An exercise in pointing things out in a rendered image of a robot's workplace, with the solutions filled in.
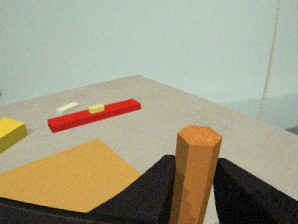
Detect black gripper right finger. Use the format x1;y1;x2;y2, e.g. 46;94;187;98
213;157;298;224

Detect red long bar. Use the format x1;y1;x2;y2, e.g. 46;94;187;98
48;100;141;133

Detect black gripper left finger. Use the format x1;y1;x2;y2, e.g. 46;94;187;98
0;155;176;224

